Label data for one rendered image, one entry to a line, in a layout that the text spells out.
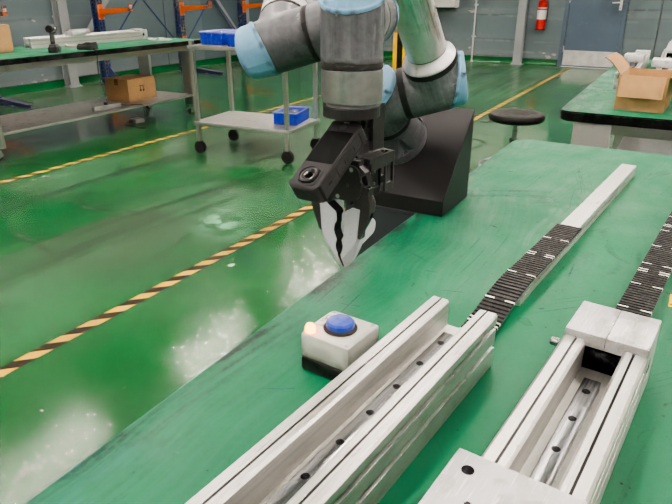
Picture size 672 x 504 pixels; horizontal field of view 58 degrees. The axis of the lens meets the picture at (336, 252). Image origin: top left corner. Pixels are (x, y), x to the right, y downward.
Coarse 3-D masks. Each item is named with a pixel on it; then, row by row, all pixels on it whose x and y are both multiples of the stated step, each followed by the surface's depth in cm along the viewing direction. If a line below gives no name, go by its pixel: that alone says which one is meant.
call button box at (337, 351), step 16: (320, 320) 87; (304, 336) 84; (320, 336) 84; (336, 336) 84; (352, 336) 84; (368, 336) 84; (304, 352) 86; (320, 352) 84; (336, 352) 82; (352, 352) 82; (304, 368) 87; (320, 368) 85; (336, 368) 83
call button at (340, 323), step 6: (330, 318) 85; (336, 318) 85; (342, 318) 85; (348, 318) 85; (330, 324) 84; (336, 324) 84; (342, 324) 84; (348, 324) 84; (354, 324) 85; (330, 330) 84; (336, 330) 84; (342, 330) 83; (348, 330) 84
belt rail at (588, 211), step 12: (624, 168) 173; (612, 180) 162; (624, 180) 164; (600, 192) 152; (612, 192) 153; (588, 204) 144; (600, 204) 144; (576, 216) 136; (588, 216) 136; (576, 240) 130; (564, 252) 123; (552, 264) 117; (540, 276) 112; (528, 288) 108
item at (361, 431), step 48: (432, 336) 86; (480, 336) 80; (336, 384) 69; (384, 384) 76; (432, 384) 70; (288, 432) 62; (336, 432) 68; (384, 432) 62; (432, 432) 73; (240, 480) 56; (288, 480) 61; (336, 480) 56; (384, 480) 64
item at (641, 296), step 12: (660, 240) 122; (648, 252) 117; (660, 252) 117; (648, 264) 112; (660, 264) 112; (636, 276) 107; (648, 276) 107; (660, 276) 107; (636, 288) 103; (648, 288) 103; (660, 288) 103; (624, 300) 99; (636, 300) 99; (648, 300) 99; (636, 312) 95; (648, 312) 95
